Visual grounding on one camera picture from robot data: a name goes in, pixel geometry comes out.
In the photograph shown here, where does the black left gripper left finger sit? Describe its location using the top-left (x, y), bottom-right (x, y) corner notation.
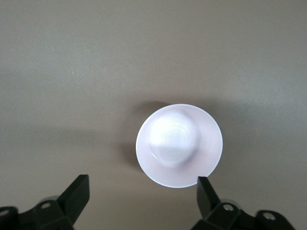
top-left (0, 174), bottom-right (90, 230)

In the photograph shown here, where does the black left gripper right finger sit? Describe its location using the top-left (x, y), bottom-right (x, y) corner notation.
top-left (191, 176), bottom-right (295, 230)

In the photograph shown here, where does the pink plastic bowl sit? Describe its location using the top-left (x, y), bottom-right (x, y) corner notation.
top-left (135, 103), bottom-right (224, 189)

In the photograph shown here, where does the brown table cover mat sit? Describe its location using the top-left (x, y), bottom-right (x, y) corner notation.
top-left (0, 0), bottom-right (307, 230)

